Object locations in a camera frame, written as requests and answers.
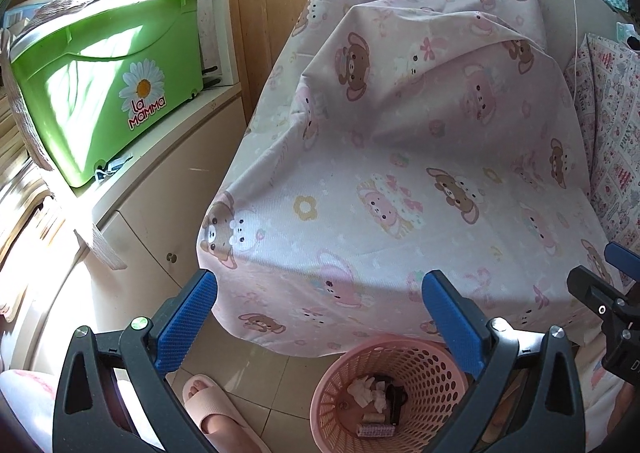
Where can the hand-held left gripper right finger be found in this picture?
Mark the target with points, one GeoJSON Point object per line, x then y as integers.
{"type": "Point", "coordinates": [452, 323]}

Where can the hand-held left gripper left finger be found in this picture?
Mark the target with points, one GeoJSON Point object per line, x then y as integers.
{"type": "Point", "coordinates": [187, 318]}

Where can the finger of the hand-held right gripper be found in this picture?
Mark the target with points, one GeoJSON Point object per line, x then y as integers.
{"type": "Point", "coordinates": [590, 283]}
{"type": "Point", "coordinates": [625, 260]}

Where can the cream thread spool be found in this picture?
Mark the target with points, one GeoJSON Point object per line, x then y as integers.
{"type": "Point", "coordinates": [376, 419]}

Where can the pink plastic basket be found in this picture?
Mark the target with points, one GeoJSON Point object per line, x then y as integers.
{"type": "Point", "coordinates": [340, 383]}

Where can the pink checked tissue pack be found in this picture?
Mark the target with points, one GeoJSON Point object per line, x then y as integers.
{"type": "Point", "coordinates": [377, 431]}

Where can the person's right leg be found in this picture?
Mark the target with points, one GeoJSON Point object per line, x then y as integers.
{"type": "Point", "coordinates": [595, 393]}

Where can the person's leg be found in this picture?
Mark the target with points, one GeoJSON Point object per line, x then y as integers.
{"type": "Point", "coordinates": [595, 393]}
{"type": "Point", "coordinates": [25, 398]}

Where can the pink slipper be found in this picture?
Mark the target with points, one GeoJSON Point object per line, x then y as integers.
{"type": "Point", "coordinates": [215, 408]}

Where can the white cabinet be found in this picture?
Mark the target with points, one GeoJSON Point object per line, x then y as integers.
{"type": "Point", "coordinates": [150, 213]}

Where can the patterned quilt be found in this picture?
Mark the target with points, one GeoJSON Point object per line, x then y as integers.
{"type": "Point", "coordinates": [615, 133]}

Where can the blue face mask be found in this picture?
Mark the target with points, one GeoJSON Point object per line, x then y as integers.
{"type": "Point", "coordinates": [112, 167]}

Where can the person's left leg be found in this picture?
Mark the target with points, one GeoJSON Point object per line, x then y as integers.
{"type": "Point", "coordinates": [25, 398]}

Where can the pink printed bedsheet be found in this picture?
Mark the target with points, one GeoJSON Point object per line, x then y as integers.
{"type": "Point", "coordinates": [375, 158]}

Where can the wooden slatted rack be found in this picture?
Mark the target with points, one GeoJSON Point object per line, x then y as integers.
{"type": "Point", "coordinates": [20, 183]}

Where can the green plastic storage box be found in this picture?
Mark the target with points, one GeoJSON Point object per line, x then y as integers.
{"type": "Point", "coordinates": [90, 108]}

